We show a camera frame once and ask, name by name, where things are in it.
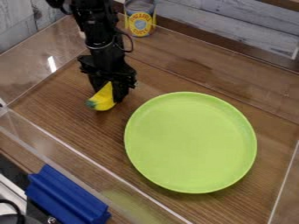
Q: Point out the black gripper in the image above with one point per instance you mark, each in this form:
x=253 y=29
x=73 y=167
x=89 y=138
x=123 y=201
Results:
x=104 y=65

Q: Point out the yellow toy banana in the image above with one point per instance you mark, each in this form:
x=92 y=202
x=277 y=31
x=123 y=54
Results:
x=101 y=100

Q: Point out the blue plastic clamp block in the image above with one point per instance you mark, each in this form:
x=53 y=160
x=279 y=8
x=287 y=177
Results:
x=64 y=199

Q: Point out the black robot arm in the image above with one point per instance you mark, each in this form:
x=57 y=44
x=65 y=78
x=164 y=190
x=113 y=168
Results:
x=96 y=20

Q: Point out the green round plate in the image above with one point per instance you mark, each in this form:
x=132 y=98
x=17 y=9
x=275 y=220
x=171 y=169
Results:
x=189 y=142

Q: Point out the clear acrylic enclosure wall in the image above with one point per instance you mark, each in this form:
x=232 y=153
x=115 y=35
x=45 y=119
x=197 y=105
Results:
x=33 y=148

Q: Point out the yellow labelled tin can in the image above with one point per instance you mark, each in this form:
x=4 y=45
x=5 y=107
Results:
x=140 y=17

